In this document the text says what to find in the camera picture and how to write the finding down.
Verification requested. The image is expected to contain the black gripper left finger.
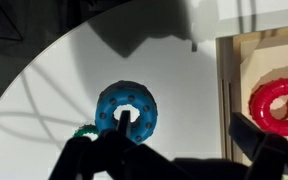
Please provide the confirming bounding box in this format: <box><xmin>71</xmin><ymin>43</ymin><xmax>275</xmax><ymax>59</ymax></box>
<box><xmin>48</xmin><ymin>109</ymin><xmax>173</xmax><ymax>180</ymax></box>

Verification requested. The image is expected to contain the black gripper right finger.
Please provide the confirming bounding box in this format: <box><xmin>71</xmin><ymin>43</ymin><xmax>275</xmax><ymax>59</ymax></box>
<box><xmin>228</xmin><ymin>111</ymin><xmax>288</xmax><ymax>180</ymax></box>

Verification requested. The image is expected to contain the wooden slatted tray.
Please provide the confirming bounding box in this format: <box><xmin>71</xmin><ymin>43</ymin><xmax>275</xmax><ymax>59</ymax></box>
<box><xmin>215</xmin><ymin>24</ymin><xmax>288</xmax><ymax>168</ymax></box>

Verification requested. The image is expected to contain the green ribbed ring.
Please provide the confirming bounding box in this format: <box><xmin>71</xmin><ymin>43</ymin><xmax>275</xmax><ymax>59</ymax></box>
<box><xmin>72</xmin><ymin>123</ymin><xmax>100</xmax><ymax>139</ymax></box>

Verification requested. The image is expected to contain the red ribbed ring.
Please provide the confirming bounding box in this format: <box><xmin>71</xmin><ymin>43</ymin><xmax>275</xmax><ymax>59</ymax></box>
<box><xmin>248</xmin><ymin>77</ymin><xmax>288</xmax><ymax>137</ymax></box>

